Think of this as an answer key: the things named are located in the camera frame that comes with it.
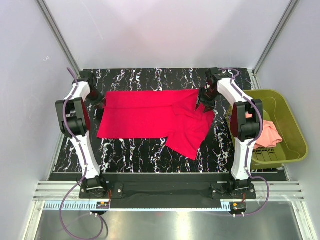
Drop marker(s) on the left aluminium corner post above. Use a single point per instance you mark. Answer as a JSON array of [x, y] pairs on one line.
[[58, 35]]

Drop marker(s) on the red t shirt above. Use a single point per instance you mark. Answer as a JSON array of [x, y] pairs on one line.
[[170, 114]]

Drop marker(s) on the left small connector board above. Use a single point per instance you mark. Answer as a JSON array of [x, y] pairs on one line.
[[103, 205]]

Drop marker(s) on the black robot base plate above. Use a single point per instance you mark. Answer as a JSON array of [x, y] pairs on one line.
[[168, 190]]

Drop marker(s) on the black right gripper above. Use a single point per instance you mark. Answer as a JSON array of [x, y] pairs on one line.
[[209, 105]]

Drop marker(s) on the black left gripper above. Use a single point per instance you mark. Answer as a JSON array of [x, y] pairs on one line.
[[100, 99]]

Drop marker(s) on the small connector board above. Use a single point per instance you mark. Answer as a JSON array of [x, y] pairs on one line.
[[103, 205], [238, 206]]

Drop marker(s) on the olive green plastic bin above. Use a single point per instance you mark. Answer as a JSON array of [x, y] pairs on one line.
[[293, 147]]

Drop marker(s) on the aluminium frame rail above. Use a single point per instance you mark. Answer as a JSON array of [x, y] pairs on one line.
[[57, 196]]

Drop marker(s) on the right small connector board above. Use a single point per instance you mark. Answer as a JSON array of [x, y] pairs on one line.
[[238, 206]]

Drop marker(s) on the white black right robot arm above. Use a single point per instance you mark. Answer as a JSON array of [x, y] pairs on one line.
[[246, 126]]

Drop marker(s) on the right aluminium corner post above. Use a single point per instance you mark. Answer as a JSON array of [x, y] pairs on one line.
[[289, 10]]

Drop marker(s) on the aluminium corner post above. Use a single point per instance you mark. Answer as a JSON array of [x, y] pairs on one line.
[[289, 10], [58, 35]]

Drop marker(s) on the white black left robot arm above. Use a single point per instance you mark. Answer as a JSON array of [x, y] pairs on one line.
[[75, 124]]

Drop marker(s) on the pink t shirt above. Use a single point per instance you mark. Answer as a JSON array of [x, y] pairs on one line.
[[269, 137]]

